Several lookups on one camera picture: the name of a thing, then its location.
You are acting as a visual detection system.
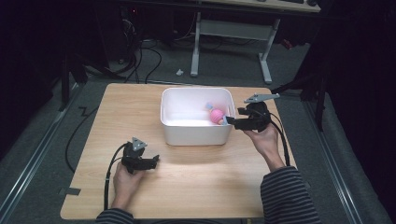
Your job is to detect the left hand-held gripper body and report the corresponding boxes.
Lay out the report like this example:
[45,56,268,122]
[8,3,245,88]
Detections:
[120,136,149,175]

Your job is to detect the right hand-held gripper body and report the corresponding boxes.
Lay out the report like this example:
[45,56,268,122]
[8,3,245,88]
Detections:
[234,92,281,133]

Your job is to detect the pink studded ball cloth toy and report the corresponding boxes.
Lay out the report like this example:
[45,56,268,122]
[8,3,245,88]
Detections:
[205,102,230,126]

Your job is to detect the white plastic bin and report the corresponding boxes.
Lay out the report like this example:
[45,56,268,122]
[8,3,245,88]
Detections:
[160,87,236,147]

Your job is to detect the person's right hand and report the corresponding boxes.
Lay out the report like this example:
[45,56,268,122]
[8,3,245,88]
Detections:
[243,122,281,173]

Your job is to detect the person's left hand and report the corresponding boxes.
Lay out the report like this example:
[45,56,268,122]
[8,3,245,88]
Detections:
[111,161,147,211]

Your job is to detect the dark metal stand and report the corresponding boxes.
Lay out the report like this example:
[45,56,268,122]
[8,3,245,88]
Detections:
[270,36,332,132]
[58,50,90,112]

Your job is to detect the desk with grey metal legs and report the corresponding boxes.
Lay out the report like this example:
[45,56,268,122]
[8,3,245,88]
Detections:
[189,0,322,86]

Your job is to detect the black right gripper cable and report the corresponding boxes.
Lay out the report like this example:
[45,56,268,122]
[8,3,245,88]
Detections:
[268,111,291,167]

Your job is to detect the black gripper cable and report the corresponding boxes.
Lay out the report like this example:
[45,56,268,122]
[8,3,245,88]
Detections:
[103,142,129,211]
[268,111,291,167]

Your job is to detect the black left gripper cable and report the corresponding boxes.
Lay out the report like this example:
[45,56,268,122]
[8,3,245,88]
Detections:
[103,142,129,211]

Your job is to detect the black floor cable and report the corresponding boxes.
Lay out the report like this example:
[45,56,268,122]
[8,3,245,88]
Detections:
[64,105,100,174]

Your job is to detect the metal floor rail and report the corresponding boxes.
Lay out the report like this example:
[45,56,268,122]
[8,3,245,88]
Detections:
[0,83,80,218]
[304,102,363,224]

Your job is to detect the bundle of black cables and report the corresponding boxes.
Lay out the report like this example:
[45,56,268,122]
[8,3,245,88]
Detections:
[120,18,163,84]

